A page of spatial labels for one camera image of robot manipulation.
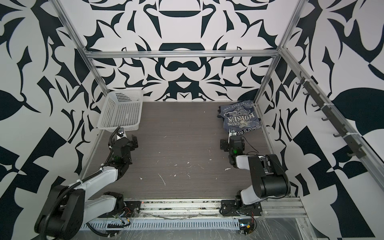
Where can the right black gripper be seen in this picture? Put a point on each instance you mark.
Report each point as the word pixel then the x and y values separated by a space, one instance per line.
pixel 225 143

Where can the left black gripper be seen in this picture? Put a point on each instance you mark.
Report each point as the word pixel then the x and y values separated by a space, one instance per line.
pixel 133 143

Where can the grey blue printed tank top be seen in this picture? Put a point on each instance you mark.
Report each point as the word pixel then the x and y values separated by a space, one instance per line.
pixel 240 115

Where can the navy tank top red trim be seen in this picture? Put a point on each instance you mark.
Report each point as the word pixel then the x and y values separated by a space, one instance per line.
pixel 255 127

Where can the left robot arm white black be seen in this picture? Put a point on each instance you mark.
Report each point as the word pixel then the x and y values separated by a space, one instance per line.
pixel 68 208

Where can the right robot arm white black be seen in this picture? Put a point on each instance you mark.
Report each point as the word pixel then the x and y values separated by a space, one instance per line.
pixel 269 180

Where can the white plastic laundry basket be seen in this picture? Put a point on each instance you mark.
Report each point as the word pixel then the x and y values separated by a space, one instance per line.
pixel 122 109

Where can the small green circuit board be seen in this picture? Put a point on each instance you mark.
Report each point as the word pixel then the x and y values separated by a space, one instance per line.
pixel 248 228

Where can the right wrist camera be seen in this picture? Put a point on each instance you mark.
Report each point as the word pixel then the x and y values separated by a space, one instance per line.
pixel 232 133

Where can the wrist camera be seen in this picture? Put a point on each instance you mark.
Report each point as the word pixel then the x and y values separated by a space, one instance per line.
pixel 120 133
pixel 232 133

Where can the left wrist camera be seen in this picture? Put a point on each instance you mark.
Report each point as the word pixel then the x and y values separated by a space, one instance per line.
pixel 120 133

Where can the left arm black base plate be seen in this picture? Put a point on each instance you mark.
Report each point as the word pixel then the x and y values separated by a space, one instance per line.
pixel 131 209

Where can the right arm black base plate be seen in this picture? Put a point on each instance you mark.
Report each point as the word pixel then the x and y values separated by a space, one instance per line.
pixel 231 208

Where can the aluminium frame enclosure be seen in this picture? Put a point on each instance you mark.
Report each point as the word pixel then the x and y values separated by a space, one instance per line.
pixel 372 161

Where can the white slotted cable duct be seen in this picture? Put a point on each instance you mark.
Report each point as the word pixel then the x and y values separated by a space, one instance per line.
pixel 185 224

